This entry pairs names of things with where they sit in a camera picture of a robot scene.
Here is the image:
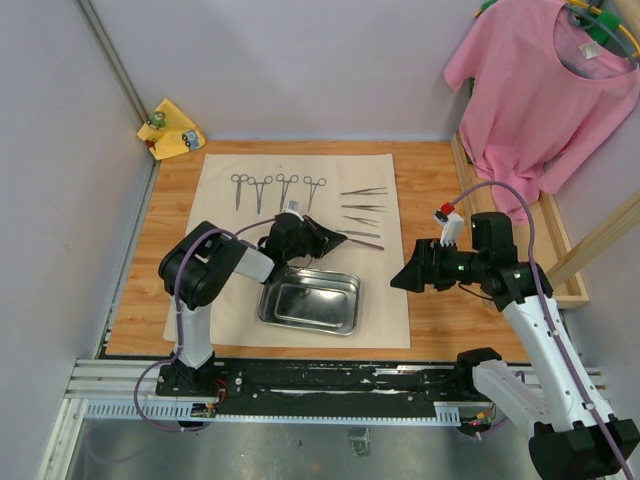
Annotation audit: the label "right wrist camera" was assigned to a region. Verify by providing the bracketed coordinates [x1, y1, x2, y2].
[434, 202, 464, 247]

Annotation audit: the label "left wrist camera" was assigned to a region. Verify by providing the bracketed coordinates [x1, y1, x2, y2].
[283, 200, 302, 217]

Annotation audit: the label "wooden tray frame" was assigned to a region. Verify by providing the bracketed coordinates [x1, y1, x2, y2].
[450, 130, 590, 309]

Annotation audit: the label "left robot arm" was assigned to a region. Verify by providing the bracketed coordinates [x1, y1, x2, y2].
[158, 210, 347, 396]

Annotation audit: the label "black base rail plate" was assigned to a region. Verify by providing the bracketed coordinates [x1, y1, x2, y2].
[155, 358, 489, 418]

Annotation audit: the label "steel surgical scissors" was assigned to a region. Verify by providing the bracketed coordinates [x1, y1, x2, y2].
[230, 173, 252, 210]

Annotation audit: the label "wooden pole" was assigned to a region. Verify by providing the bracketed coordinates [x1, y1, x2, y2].
[547, 190, 640, 288]

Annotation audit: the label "stainless steel tray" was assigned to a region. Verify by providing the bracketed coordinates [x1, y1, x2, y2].
[257, 267, 361, 336]

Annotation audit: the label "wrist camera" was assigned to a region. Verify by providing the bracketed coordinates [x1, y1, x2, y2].
[434, 202, 464, 247]
[283, 200, 302, 217]

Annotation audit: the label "yellow printed cloth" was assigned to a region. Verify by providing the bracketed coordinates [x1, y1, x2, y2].
[137, 98, 207, 161]

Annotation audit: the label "steel surgical forceps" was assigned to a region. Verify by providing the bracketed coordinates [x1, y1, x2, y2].
[340, 187, 388, 196]

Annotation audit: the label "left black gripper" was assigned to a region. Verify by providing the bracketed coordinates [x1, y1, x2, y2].
[285, 215, 348, 263]

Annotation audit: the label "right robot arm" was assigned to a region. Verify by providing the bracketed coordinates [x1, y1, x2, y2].
[390, 207, 639, 479]

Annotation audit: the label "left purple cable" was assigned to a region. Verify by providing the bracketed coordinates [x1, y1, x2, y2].
[134, 215, 281, 434]

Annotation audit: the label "steel hemostat clamp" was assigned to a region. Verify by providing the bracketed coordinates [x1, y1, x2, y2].
[275, 173, 299, 209]

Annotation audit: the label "pink t-shirt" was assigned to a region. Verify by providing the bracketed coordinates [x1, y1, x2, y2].
[444, 1, 639, 224]

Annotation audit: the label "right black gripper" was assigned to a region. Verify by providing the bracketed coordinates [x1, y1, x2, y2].
[391, 237, 487, 293]

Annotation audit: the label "long steel hemostat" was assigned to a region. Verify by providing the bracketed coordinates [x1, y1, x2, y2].
[303, 176, 327, 211]

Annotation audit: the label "green clothes hanger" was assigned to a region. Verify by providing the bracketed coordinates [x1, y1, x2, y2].
[563, 1, 639, 70]

